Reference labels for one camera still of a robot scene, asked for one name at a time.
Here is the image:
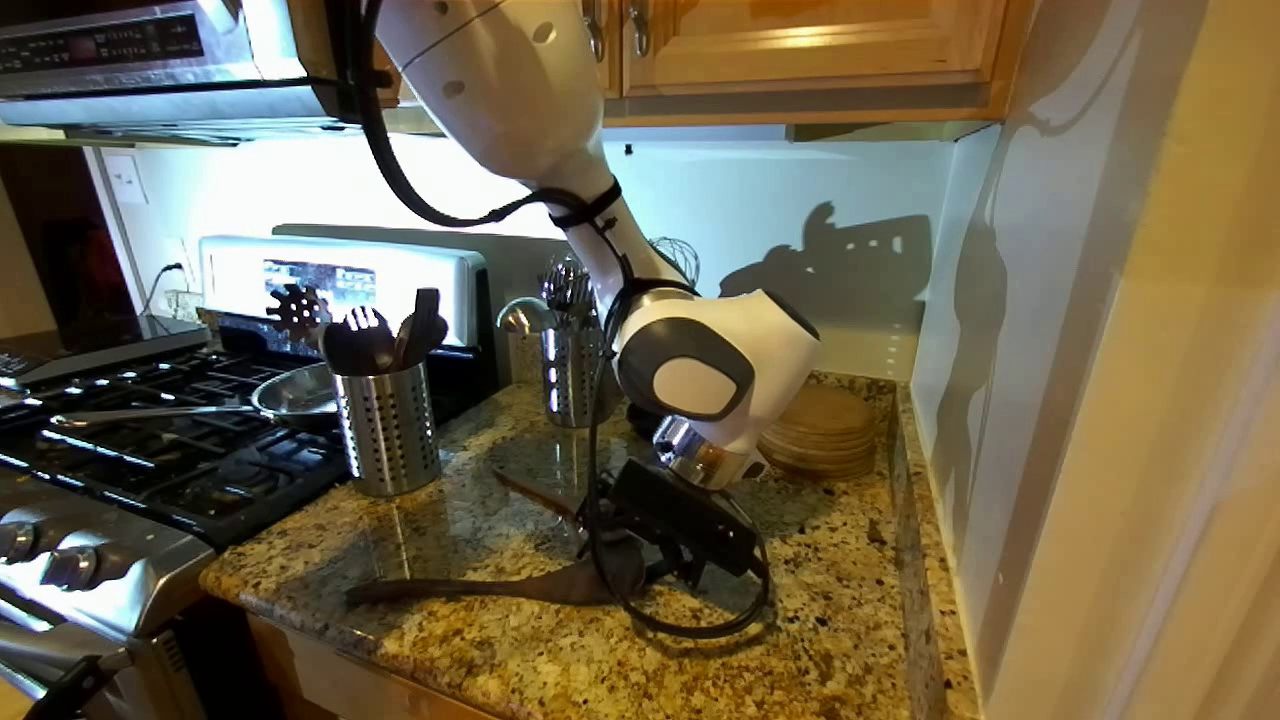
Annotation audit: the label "tall perforated steel cutlery holder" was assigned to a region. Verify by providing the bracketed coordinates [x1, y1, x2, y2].
[328, 355, 448, 500]

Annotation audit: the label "light wooden wall cabinet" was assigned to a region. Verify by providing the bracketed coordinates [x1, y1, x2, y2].
[284, 0, 1042, 133]

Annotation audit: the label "small steel cutlery holder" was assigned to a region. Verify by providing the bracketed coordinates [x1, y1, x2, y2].
[538, 310, 619, 432]

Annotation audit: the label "dark wooden spatula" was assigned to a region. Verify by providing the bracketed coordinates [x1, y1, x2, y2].
[343, 549, 632, 611]

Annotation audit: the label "steel frying pan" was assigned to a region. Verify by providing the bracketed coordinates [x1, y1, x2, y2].
[44, 360, 343, 440]

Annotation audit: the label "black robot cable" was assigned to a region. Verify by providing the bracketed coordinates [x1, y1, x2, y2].
[324, 0, 780, 644]

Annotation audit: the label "stainless steel gas range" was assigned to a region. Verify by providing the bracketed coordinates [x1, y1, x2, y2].
[0, 220, 569, 720]

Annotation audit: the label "dark wooden utensil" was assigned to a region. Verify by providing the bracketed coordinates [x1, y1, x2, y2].
[391, 284, 455, 371]

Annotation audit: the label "stacked wooden bowls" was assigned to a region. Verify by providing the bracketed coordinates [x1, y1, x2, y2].
[756, 371, 888, 486]

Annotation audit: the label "white wall outlet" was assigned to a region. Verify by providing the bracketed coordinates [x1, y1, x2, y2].
[105, 149, 152, 212]

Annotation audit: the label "black slotted turner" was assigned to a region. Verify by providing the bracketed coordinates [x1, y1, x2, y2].
[322, 301, 401, 381]

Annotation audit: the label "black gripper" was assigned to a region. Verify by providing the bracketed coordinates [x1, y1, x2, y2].
[581, 495, 723, 611]

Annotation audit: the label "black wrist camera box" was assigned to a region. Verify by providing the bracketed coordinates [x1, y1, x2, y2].
[603, 458, 773, 571]

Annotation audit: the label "wooden base cabinet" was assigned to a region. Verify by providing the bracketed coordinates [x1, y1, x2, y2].
[245, 610, 512, 720]

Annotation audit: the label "steel wire whisk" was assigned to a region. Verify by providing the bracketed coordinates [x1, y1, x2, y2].
[652, 231, 707, 291]

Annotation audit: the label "stainless steel microwave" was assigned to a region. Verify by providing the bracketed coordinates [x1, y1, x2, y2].
[0, 0, 382, 142]

